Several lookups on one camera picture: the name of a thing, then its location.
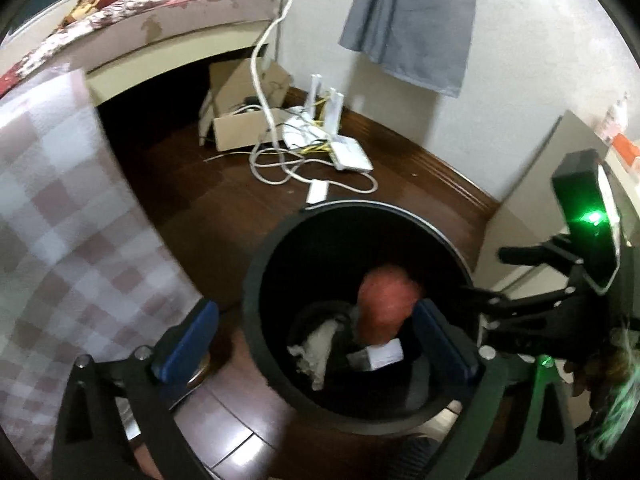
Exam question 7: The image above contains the thick white power cable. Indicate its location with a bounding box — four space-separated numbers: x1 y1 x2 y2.
249 0 321 186

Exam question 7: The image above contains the beige bed frame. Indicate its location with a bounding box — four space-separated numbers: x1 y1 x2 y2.
75 0 282 107

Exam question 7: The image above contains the white router with antennas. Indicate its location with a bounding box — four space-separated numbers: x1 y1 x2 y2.
282 74 346 148

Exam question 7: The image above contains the person's right hand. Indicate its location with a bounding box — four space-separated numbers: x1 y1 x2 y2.
564 355 608 401

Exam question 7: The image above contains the white power strip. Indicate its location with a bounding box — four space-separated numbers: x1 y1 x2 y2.
306 180 330 206

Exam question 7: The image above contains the white bottle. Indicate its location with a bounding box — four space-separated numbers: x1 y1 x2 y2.
600 92 631 143

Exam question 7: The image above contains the red round object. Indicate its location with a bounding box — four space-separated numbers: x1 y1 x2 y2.
356 265 425 346

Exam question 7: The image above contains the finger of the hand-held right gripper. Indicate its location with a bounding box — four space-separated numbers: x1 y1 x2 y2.
498 237 583 267
457 282 588 356

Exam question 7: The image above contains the hanging grey cloth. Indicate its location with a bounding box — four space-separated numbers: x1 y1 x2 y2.
339 0 480 98

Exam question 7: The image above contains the orange box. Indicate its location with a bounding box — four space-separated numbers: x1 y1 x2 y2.
612 132 640 176

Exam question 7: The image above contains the black round trash bin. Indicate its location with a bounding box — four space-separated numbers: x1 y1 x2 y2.
241 200 483 436

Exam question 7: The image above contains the yellow network cable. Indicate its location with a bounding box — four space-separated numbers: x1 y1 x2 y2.
290 139 334 155

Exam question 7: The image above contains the checked blanket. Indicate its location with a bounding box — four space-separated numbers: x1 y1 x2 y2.
0 67 201 461

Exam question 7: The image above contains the dark ribbed slipper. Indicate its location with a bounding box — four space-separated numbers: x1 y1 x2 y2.
397 435 436 480

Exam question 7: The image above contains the flat white modem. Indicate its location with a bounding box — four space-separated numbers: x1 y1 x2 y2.
330 137 374 171

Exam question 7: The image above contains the small white box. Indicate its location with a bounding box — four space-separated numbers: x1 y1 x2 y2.
346 337 405 372

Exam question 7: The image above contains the crumpled white tissue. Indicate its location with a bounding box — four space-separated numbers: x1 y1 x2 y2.
287 320 341 391

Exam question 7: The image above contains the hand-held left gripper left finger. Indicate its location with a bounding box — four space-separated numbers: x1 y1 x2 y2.
52 300 221 480

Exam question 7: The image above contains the open cardboard box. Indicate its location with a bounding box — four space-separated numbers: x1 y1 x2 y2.
199 57 293 152

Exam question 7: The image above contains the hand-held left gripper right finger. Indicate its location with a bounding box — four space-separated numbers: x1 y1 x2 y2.
412 299 581 480

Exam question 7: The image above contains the thin white cable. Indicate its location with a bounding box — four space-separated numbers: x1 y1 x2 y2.
280 167 379 197

